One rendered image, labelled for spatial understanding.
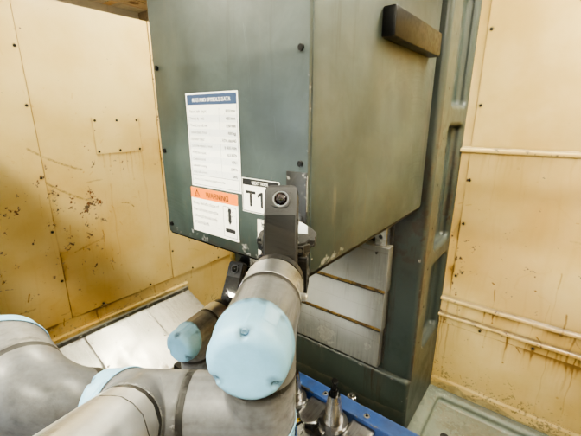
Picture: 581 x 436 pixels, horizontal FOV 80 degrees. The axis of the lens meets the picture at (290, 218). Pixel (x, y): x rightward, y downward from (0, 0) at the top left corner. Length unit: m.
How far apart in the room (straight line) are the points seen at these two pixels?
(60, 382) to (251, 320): 0.34
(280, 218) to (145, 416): 0.26
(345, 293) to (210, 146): 0.89
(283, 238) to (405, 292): 0.96
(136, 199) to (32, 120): 0.54
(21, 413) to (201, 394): 0.27
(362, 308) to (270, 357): 1.14
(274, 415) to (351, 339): 1.17
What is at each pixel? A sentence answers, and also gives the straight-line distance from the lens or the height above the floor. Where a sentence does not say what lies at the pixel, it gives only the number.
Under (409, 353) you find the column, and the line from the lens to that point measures 1.49.
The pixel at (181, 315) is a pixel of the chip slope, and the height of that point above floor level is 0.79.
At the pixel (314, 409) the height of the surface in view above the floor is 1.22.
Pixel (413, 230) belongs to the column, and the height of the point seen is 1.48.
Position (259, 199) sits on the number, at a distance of 0.69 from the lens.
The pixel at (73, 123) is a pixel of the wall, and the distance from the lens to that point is 1.79.
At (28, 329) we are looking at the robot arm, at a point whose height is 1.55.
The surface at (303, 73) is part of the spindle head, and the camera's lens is 0.61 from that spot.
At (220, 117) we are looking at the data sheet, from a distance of 0.74.
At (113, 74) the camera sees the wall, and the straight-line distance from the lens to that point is 1.88.
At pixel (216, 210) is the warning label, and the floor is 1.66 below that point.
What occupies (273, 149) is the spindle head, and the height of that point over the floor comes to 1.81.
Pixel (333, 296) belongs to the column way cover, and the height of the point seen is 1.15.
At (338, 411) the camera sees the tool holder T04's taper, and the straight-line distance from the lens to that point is 0.85.
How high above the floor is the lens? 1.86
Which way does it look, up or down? 16 degrees down
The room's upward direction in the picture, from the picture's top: straight up
